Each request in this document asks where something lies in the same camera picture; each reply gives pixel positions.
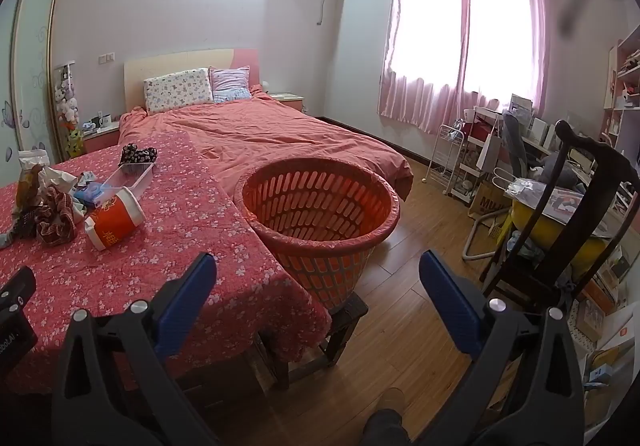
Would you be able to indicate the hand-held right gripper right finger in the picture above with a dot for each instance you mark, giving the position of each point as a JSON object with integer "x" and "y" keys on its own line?
{"x": 447, "y": 301}

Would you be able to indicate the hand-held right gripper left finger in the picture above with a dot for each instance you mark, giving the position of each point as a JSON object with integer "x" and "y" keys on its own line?
{"x": 185, "y": 298}

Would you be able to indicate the orange plastic laundry basket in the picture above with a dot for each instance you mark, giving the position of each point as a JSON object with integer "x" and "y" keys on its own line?
{"x": 320, "y": 271}

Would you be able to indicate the red floral tablecloth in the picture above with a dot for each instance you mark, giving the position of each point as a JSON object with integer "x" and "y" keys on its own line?
{"x": 200, "y": 226}

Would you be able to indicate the black beaded mat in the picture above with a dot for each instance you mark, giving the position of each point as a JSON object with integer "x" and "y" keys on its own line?
{"x": 22, "y": 226}

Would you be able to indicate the brown paper bag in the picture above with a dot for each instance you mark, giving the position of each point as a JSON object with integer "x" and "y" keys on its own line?
{"x": 487, "y": 206}

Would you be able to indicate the orange and white cup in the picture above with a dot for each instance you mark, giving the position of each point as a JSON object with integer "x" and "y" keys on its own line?
{"x": 115, "y": 221}

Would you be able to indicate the dark wooden stool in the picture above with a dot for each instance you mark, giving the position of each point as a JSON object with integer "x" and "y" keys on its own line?
{"x": 345, "y": 326}

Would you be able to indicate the red patterned cloth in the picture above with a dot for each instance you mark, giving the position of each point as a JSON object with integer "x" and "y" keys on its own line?
{"x": 55, "y": 221}

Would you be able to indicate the yellow plastic basin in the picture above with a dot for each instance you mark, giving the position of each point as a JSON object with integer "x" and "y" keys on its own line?
{"x": 540, "y": 226}

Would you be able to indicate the white shelf trolley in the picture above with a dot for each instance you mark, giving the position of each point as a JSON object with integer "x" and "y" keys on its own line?
{"x": 470, "y": 176}

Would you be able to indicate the clear plastic box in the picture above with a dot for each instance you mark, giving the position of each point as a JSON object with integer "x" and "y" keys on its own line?
{"x": 130, "y": 178}

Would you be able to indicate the brown snack packet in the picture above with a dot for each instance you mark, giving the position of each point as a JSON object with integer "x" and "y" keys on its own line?
{"x": 27, "y": 188}

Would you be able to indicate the person's leg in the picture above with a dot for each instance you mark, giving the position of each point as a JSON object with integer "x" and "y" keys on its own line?
{"x": 385, "y": 426}

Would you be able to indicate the blue packet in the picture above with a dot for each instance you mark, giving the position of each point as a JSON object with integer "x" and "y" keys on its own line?
{"x": 90, "y": 193}

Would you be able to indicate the black floral scrunchie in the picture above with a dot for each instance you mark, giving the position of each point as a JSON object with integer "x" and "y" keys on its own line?
{"x": 136, "y": 155}

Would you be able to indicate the white paper bag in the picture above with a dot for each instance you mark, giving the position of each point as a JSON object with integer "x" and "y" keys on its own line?
{"x": 487, "y": 151}

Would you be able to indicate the white plastic bag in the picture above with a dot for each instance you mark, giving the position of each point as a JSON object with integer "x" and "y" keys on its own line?
{"x": 34, "y": 159}

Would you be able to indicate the cardboard boxes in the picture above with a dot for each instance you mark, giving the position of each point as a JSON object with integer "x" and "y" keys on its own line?
{"x": 610, "y": 351}

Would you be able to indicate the pink nightstand with mugs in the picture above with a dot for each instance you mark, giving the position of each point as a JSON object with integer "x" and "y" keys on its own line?
{"x": 100, "y": 139}

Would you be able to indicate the coral bed duvet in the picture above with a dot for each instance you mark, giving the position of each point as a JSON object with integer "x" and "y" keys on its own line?
{"x": 280, "y": 131}

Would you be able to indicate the white mug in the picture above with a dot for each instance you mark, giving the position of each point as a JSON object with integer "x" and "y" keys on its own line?
{"x": 106, "y": 120}

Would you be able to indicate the dark wooden chair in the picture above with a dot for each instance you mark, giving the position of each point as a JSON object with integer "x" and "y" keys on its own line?
{"x": 580, "y": 146}

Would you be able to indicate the white floral pillow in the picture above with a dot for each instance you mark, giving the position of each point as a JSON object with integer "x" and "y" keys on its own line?
{"x": 177, "y": 89}

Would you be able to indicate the pink curtain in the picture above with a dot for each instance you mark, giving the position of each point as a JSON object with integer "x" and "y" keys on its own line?
{"x": 425, "y": 91}

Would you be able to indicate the pink striped pillow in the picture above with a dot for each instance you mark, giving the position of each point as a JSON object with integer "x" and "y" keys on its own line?
{"x": 229, "y": 81}

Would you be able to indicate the clear tube of plush toys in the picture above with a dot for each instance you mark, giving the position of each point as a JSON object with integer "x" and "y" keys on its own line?
{"x": 67, "y": 101}

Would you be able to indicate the cream and pink headboard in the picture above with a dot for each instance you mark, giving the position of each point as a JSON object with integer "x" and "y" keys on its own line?
{"x": 170, "y": 61}

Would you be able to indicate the flower-print sliding wardrobe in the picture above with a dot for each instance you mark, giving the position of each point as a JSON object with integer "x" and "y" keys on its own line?
{"x": 30, "y": 51}

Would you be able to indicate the white bookshelf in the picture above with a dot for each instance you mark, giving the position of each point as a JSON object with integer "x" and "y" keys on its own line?
{"x": 625, "y": 76}

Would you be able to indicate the wall switch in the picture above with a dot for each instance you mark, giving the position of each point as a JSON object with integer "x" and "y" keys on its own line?
{"x": 107, "y": 59}

